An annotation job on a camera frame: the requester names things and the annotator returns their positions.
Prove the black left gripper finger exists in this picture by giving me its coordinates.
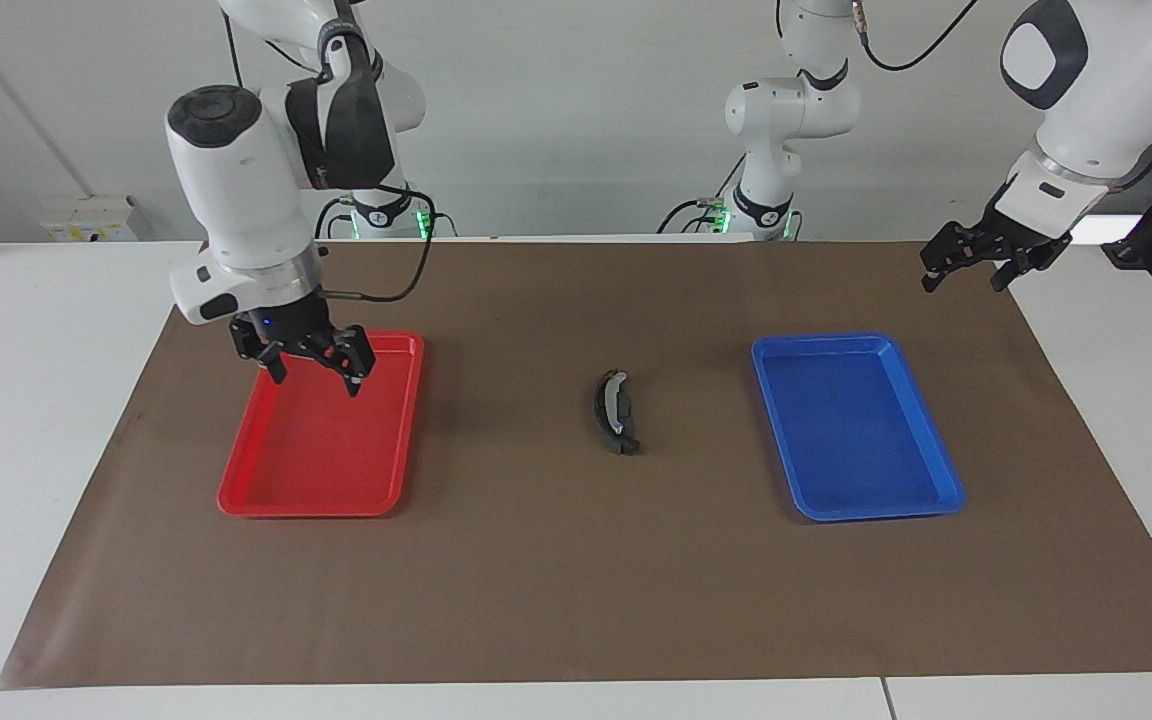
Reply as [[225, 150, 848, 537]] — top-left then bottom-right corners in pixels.
[[919, 226, 967, 294], [990, 246, 1039, 294]]

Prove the curved silver black brake shoe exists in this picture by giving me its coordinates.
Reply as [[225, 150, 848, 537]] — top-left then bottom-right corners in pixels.
[[592, 368, 637, 443]]

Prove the dark grey brake pad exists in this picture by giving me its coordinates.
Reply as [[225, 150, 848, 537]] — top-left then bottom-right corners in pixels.
[[600, 400, 641, 457]]

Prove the red plastic tray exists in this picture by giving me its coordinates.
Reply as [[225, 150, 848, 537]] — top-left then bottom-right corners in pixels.
[[217, 330, 426, 518]]

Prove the blue plastic tray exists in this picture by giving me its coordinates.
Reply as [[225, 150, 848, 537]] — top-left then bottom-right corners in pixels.
[[751, 333, 967, 523]]

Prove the brown table mat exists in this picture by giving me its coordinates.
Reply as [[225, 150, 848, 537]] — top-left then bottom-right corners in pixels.
[[0, 240, 1152, 691]]

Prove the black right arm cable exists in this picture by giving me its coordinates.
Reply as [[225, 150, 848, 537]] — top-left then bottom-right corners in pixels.
[[320, 184, 437, 304]]

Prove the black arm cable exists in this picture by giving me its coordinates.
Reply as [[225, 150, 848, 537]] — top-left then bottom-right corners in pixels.
[[320, 184, 437, 304], [854, 0, 979, 73]]

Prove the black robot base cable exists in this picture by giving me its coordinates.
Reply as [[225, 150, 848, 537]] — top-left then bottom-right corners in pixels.
[[658, 153, 749, 237], [313, 193, 359, 241]]

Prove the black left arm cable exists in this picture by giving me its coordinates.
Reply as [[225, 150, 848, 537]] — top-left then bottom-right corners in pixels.
[[854, 0, 979, 73]]

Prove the white wall socket box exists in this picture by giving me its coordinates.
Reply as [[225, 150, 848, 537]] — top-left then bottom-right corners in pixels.
[[40, 194, 139, 244]]

